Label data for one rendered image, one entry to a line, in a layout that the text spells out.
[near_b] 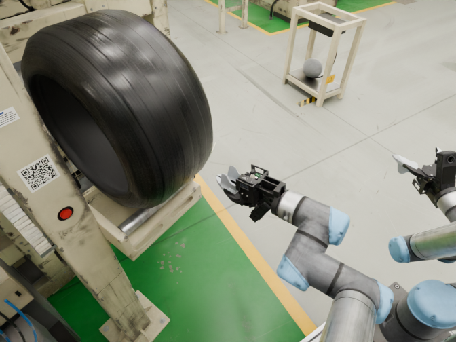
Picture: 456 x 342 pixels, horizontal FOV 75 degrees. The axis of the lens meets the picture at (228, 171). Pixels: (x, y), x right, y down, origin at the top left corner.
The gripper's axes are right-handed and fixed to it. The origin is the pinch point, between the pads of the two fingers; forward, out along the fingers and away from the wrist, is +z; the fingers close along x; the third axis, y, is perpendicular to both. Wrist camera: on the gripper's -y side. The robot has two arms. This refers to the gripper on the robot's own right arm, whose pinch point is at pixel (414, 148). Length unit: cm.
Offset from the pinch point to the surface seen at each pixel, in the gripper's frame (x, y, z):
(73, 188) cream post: -106, -20, -11
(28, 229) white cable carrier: -116, -18, -21
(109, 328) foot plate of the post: -142, 87, -11
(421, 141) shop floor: 110, 122, 119
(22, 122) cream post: -104, -44, -13
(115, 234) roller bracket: -101, -2, -16
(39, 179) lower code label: -108, -29, -16
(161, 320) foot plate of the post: -114, 89, -11
